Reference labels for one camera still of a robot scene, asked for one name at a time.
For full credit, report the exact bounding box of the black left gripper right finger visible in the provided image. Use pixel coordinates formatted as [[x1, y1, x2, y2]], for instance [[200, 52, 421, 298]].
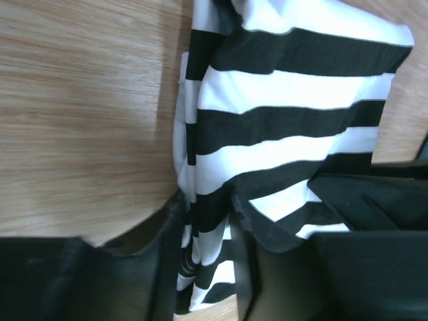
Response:
[[230, 196, 427, 320]]

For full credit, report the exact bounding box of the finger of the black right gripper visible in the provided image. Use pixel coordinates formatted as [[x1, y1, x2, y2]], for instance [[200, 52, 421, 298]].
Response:
[[308, 158, 427, 231]]

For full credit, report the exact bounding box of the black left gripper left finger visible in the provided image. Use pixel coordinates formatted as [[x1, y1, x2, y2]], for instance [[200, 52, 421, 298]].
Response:
[[1, 192, 185, 320]]

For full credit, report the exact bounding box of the black white striped tank top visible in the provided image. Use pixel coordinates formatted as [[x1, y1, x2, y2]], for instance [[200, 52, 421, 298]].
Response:
[[173, 1, 415, 315]]

